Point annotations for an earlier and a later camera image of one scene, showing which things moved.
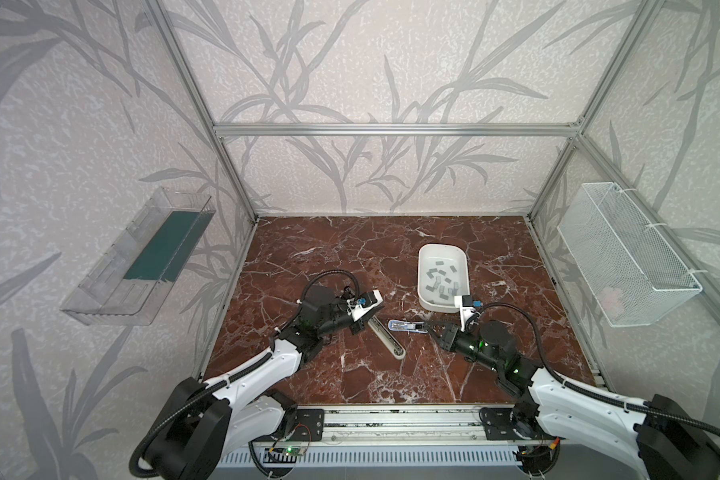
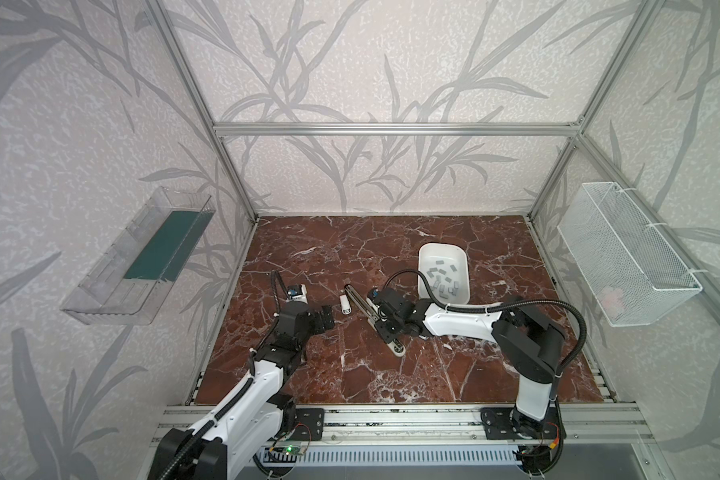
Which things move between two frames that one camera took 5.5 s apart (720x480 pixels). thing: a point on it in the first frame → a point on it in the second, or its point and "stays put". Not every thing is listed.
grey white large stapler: [387, 338] stays put
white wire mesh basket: [634, 276] stays put
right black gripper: [449, 334] → [378, 318]
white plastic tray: [442, 274] stays put
